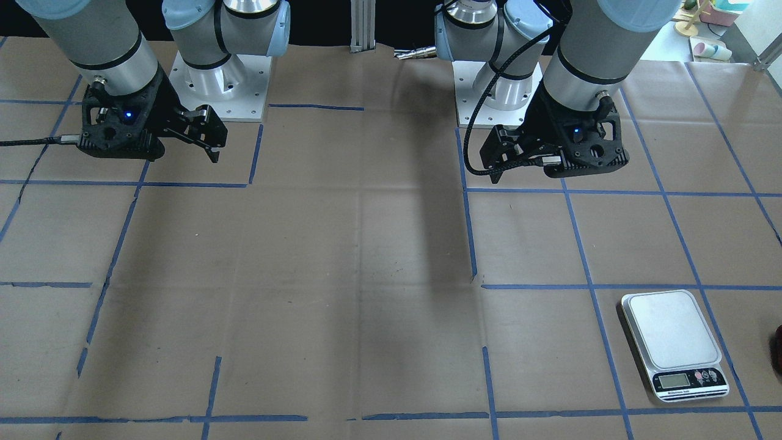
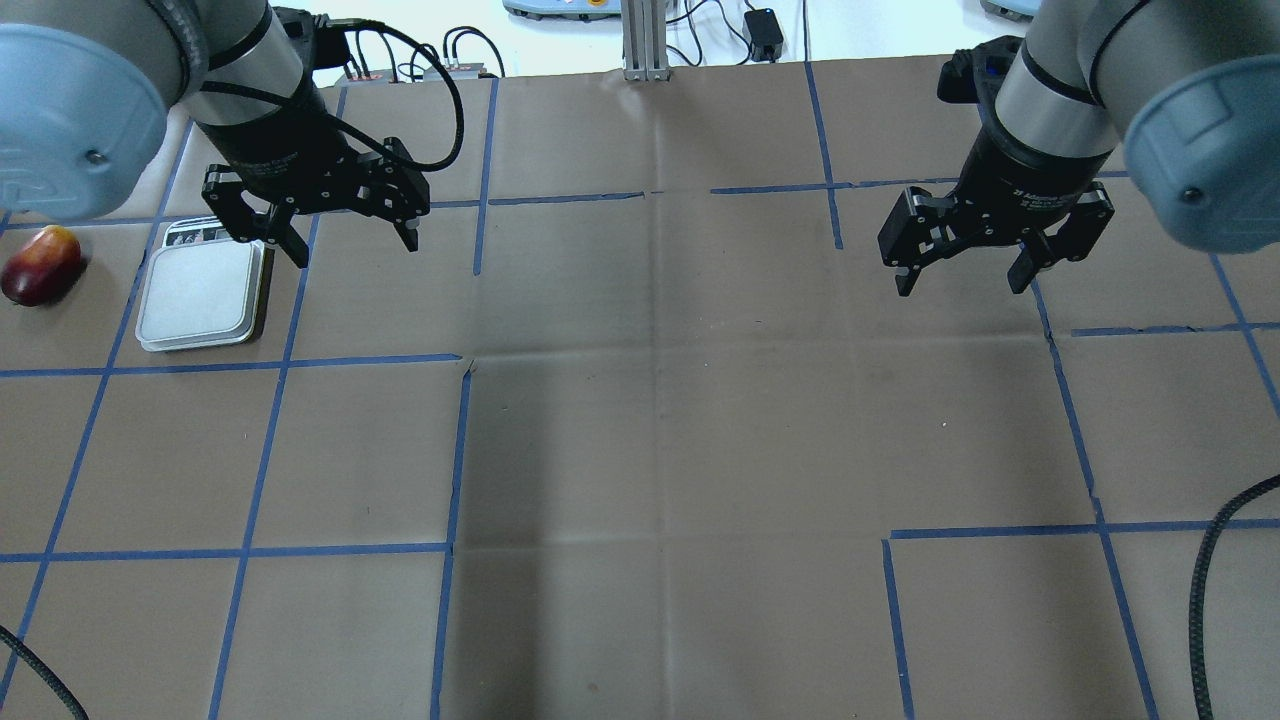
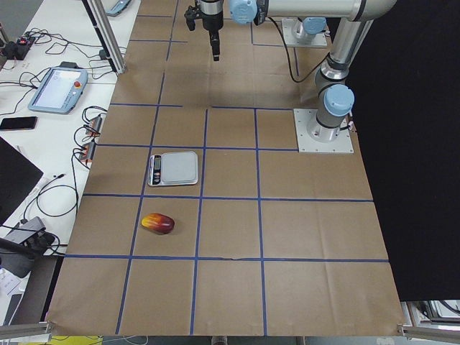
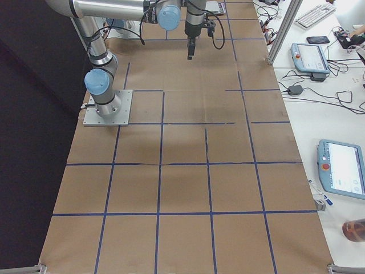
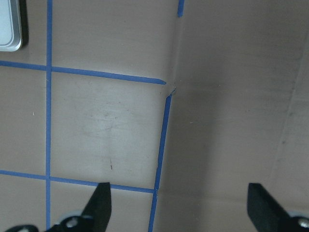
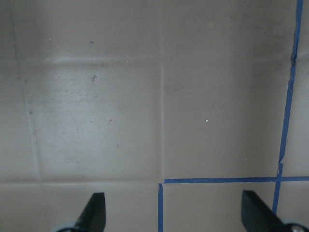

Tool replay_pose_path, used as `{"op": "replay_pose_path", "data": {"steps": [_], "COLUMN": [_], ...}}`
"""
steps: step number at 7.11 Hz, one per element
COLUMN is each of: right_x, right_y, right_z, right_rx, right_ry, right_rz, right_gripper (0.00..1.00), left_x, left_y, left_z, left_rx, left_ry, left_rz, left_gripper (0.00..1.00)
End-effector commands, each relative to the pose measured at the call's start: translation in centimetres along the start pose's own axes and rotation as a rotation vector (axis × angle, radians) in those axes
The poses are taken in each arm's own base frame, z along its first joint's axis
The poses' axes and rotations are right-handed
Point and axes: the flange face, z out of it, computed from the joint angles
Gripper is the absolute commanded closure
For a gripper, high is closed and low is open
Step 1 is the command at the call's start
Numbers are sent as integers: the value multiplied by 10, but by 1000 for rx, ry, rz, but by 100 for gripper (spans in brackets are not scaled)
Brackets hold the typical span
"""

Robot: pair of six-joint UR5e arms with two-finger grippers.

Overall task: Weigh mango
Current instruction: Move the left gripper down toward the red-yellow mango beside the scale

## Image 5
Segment blue tape upper horizontal strip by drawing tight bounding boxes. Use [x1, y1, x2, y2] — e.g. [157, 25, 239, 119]
[0, 60, 166, 85]

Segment blue tape lower horizontal strip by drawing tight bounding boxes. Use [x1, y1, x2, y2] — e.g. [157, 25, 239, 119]
[0, 170, 157, 194]

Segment blue tape top short strip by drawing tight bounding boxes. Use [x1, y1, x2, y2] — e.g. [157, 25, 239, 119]
[177, 0, 185, 17]

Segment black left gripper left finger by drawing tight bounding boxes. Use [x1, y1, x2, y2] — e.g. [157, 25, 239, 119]
[5, 182, 112, 232]

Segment blue tape horizontal strip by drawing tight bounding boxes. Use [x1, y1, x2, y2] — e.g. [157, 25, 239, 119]
[0, 170, 157, 194]
[0, 60, 166, 85]

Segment blue tape middle vertical strip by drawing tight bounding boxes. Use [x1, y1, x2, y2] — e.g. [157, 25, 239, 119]
[148, 95, 172, 232]

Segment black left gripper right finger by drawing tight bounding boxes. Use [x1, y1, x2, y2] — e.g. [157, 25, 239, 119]
[247, 183, 309, 232]

